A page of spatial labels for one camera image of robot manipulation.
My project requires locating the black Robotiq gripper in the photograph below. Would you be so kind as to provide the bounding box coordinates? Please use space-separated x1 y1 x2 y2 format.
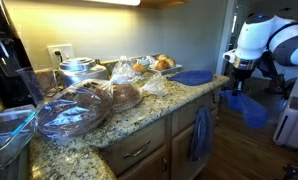
233 67 257 97

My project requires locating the blue terry towel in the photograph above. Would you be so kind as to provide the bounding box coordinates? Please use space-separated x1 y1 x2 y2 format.
218 89 270 130
166 69 215 87

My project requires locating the dusty grey-blue towel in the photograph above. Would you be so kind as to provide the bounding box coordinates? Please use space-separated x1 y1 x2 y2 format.
188 105 214 163

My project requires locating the wide wooden drawer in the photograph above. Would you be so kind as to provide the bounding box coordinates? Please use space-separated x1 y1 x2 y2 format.
171 91 215 136

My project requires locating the white air purifier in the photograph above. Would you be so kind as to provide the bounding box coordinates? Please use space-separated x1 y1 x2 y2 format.
272 95 298 150

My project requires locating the golden bread roll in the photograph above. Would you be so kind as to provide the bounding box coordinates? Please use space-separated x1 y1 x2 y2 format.
154 59 170 72
165 57 177 69
156 53 169 62

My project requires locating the white roll tray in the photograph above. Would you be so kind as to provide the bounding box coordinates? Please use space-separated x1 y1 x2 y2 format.
148 53 184 76

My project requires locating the clear crumpled plastic bag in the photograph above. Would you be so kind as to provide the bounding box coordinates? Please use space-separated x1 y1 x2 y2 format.
140 73 170 98

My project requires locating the wide wooden cabinet door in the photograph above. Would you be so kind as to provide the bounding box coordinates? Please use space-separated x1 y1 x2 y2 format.
170 109 220 180

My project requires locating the black corner object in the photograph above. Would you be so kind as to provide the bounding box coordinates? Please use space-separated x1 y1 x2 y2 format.
281 162 298 180

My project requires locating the small bagged bread loaf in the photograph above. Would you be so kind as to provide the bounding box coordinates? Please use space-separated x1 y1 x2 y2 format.
109 55 144 114

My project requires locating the wooden upper cabinet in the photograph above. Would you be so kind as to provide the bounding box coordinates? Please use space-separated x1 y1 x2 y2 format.
138 0 191 10

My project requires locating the narrow wooden drawer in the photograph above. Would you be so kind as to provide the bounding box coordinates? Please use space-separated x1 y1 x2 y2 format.
100 116 169 176

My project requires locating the under-cabinet light strip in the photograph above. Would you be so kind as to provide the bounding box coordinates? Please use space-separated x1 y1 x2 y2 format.
84 0 142 7

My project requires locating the silver white rice cooker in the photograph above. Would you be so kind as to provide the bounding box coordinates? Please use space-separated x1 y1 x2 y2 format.
58 56 110 89

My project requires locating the large bagged dark bread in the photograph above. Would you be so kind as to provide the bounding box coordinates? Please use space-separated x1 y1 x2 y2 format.
35 78 115 141

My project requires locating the black power plug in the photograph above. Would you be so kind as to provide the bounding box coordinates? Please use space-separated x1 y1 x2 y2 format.
54 49 64 65

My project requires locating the clear glass measuring pitcher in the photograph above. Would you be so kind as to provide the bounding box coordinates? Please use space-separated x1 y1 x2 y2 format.
16 65 60 105

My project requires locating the clear plastic lidded container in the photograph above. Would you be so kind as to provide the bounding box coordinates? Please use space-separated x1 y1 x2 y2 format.
0 104 39 173

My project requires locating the black coffee machine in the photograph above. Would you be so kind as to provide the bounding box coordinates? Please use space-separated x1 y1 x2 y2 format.
0 0 37 110

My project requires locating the white door frame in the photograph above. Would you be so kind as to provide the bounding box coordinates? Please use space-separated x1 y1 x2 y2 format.
215 0 239 76

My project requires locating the metal door handle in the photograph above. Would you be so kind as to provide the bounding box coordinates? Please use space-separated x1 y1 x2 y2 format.
161 156 169 173

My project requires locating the metal drawer handle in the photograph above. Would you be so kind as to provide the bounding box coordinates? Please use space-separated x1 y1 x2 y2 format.
121 139 153 160

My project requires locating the white wall outlet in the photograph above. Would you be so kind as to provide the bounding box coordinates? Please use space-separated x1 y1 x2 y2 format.
46 43 76 70

